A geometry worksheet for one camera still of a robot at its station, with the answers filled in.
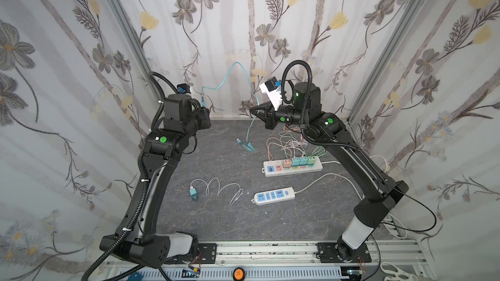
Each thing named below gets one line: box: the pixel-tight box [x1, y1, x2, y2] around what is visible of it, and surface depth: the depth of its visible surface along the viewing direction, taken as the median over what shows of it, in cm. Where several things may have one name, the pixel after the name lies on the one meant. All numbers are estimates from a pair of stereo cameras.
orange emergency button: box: [232, 266, 246, 281], surface depth 64 cm
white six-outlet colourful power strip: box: [261, 156, 323, 178], surface depth 97 cm
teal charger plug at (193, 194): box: [188, 187, 198, 203], surface depth 88 cm
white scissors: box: [380, 261, 419, 281], surface depth 70 cm
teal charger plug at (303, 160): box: [299, 156, 308, 166], surface depth 97 cm
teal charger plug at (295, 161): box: [291, 156, 301, 167], surface depth 95 cm
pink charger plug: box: [282, 158, 292, 168], surface depth 95 cm
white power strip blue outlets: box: [251, 186, 296, 206], surface depth 89 cm
